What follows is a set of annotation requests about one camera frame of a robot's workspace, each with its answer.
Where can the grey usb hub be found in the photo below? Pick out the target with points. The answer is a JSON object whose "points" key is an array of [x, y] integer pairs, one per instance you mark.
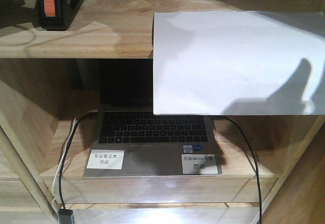
{"points": [[66, 216]]}

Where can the white label left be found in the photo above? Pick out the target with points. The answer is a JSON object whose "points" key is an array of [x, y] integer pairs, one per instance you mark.
{"points": [[105, 159]]}

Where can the silver laptop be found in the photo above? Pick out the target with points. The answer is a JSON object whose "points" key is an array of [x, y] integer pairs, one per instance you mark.
{"points": [[152, 144]]}

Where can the white label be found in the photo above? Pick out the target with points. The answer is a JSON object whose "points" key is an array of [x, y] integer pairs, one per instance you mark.
{"points": [[105, 159], [199, 164]]}

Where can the white paper sheet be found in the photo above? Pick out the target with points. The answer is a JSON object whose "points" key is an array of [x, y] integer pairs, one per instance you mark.
{"points": [[238, 63]]}

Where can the black stapler with orange button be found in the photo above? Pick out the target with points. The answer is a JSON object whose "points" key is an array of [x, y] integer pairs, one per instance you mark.
{"points": [[57, 15]]}

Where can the wooden shelf unit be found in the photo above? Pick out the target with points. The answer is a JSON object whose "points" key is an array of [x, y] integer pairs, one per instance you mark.
{"points": [[38, 101]]}

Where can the white label right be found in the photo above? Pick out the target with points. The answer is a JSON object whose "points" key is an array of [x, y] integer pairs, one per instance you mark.
{"points": [[199, 164]]}

